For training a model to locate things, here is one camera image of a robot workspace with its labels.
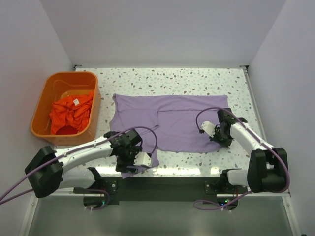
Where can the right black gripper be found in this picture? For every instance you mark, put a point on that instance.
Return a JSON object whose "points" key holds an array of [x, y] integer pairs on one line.
{"points": [[226, 143]]}

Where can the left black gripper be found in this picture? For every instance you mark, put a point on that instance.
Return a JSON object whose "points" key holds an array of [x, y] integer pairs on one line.
{"points": [[122, 166]]}

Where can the purple t shirt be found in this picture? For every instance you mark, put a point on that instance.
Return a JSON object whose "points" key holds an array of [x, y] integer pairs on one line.
{"points": [[167, 122]]}

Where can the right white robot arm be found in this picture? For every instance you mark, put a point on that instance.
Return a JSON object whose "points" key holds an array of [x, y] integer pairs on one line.
{"points": [[268, 166]]}

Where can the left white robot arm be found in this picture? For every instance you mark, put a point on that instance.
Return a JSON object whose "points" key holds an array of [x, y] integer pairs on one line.
{"points": [[50, 169]]}

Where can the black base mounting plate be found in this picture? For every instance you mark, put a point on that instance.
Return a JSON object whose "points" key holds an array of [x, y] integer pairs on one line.
{"points": [[187, 193]]}

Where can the orange t shirt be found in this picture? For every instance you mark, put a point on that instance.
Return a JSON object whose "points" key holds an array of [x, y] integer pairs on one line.
{"points": [[71, 114]]}

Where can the orange plastic bin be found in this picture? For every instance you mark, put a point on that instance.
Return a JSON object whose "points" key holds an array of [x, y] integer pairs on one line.
{"points": [[61, 85]]}

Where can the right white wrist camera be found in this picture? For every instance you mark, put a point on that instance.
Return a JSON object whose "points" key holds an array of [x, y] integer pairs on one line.
{"points": [[208, 128]]}

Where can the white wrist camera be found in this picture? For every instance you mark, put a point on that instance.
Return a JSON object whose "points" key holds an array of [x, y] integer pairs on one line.
{"points": [[143, 159], [208, 128]]}

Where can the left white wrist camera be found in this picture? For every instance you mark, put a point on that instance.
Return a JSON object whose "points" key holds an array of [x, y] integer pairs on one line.
{"points": [[143, 159]]}

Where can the aluminium frame rail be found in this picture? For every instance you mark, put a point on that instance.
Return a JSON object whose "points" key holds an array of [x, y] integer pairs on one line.
{"points": [[44, 186]]}

